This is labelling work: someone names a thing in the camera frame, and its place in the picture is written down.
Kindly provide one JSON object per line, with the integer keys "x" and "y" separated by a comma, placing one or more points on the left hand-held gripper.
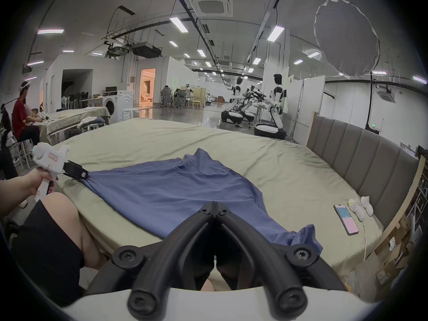
{"x": 48, "y": 157}

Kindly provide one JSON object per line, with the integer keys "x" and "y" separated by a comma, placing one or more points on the grey padded headboard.
{"x": 361, "y": 159}

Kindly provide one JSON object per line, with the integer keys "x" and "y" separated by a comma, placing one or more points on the group of office chairs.
{"x": 172, "y": 97}

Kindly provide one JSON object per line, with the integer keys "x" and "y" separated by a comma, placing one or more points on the blue shirt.
{"x": 167, "y": 192}

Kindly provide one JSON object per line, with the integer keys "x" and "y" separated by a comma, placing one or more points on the table with pale green sheet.
{"x": 67, "y": 117}

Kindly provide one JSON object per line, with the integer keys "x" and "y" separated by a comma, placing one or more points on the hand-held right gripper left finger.
{"x": 187, "y": 246}

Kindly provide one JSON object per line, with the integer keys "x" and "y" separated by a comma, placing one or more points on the person's legs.
{"x": 63, "y": 232}

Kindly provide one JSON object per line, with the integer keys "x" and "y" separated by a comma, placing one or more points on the wooden chair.
{"x": 198, "y": 101}

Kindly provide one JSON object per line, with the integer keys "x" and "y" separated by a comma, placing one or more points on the person's left forearm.
{"x": 11, "y": 197}

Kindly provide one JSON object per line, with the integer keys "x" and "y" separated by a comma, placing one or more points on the white stool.
{"x": 129, "y": 115}

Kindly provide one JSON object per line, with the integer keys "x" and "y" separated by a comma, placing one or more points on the white hand controller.
{"x": 356, "y": 209}
{"x": 367, "y": 206}

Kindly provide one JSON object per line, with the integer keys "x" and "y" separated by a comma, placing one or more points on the bed with pale green sheet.
{"x": 267, "y": 166}

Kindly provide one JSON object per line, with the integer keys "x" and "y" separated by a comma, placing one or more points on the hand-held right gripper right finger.
{"x": 247, "y": 246}

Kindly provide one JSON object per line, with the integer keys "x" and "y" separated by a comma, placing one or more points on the person's left hand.
{"x": 35, "y": 182}

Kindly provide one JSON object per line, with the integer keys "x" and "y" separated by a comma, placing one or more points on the white washing machine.
{"x": 115, "y": 107}

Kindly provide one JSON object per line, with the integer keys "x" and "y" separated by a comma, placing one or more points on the phone with pink case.
{"x": 346, "y": 219}

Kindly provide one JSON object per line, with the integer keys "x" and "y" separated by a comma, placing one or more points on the white and black humanoid robot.
{"x": 235, "y": 94}
{"x": 276, "y": 109}

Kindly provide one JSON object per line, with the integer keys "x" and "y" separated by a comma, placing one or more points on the round grey softbox on stand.
{"x": 347, "y": 35}

